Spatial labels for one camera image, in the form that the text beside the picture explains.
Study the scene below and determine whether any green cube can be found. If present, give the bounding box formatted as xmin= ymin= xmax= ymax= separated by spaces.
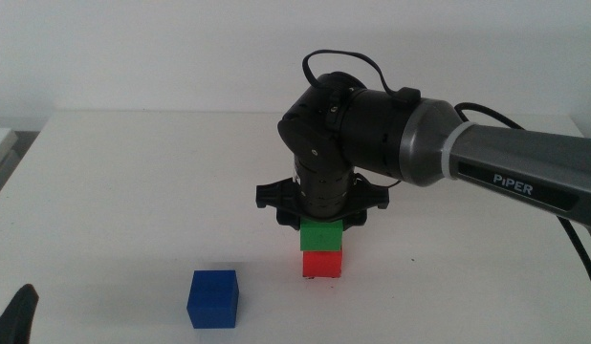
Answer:
xmin=299 ymin=218 xmax=345 ymax=253

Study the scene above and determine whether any red cube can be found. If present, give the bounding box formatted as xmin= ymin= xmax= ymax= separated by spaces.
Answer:
xmin=301 ymin=247 xmax=344 ymax=280

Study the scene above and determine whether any blue cube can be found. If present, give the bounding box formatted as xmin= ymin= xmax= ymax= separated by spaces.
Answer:
xmin=186 ymin=269 xmax=241 ymax=331

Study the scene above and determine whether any short thin gripper cable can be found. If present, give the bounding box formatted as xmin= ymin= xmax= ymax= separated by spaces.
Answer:
xmin=355 ymin=172 xmax=403 ymax=189

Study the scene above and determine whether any thin black looped cable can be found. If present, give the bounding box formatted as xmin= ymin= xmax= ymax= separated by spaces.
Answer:
xmin=301 ymin=48 xmax=422 ymax=107

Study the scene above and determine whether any thick black braided cable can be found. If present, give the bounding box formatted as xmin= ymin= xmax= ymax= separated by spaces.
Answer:
xmin=454 ymin=101 xmax=591 ymax=310

